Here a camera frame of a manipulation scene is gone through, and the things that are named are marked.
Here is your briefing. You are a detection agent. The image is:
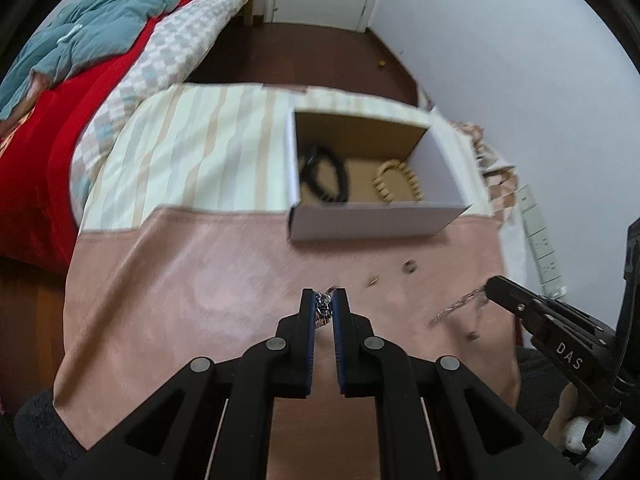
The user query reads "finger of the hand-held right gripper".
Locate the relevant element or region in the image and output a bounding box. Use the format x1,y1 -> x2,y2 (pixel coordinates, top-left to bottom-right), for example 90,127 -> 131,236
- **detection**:
486,275 -> 618,346
520,310 -> 623,406

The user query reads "dark grey cloth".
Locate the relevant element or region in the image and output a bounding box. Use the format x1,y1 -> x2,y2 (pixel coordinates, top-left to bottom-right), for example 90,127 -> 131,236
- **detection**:
12,390 -> 88,480

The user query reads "white cloth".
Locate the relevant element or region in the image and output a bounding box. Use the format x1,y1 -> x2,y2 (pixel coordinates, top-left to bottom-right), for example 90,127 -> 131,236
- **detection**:
564,414 -> 638,462

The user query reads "patterned beige cloth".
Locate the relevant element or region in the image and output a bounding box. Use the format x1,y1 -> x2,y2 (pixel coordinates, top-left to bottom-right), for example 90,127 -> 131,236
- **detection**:
451,120 -> 519,223

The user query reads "teal quilt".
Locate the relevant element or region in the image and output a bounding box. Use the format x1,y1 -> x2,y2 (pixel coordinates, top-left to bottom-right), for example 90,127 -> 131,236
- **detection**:
0,0 -> 264,122

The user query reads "bed with red blanket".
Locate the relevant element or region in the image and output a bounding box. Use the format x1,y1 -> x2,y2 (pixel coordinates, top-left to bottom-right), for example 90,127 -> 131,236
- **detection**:
0,0 -> 236,273

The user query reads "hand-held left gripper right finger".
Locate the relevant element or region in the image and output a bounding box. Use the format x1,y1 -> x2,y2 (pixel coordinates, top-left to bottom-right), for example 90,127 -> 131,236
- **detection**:
333,288 -> 583,480

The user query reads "beige beaded bracelet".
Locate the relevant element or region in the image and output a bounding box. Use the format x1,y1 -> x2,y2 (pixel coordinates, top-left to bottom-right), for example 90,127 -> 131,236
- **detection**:
371,158 -> 426,205

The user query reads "white power strip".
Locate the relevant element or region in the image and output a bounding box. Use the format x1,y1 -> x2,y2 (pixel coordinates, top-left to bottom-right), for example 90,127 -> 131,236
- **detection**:
516,184 -> 569,298

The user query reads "black beaded bracelet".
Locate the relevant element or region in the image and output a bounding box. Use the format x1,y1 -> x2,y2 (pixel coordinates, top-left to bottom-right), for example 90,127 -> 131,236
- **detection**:
299,144 -> 352,205

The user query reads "checkered bed sheet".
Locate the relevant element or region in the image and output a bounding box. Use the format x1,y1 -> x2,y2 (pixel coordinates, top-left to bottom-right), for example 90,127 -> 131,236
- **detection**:
69,0 -> 252,203

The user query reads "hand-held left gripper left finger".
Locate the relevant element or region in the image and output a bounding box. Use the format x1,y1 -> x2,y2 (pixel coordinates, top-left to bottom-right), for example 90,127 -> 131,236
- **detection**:
65,289 -> 317,480

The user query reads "thin twisted chain necklace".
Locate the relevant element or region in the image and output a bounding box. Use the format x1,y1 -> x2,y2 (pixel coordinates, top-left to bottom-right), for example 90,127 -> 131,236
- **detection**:
430,284 -> 493,326

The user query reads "white cardboard box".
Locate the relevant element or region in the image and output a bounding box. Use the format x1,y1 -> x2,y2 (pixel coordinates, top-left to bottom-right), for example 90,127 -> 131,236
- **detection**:
286,108 -> 474,243

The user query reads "striped and pink tablecloth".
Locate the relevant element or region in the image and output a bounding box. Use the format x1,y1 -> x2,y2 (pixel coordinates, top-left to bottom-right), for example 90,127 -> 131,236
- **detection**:
52,82 -> 524,480

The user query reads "silver chain bracelet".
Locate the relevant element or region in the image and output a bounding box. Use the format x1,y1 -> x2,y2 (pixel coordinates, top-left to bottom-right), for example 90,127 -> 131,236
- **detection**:
313,286 -> 337,332

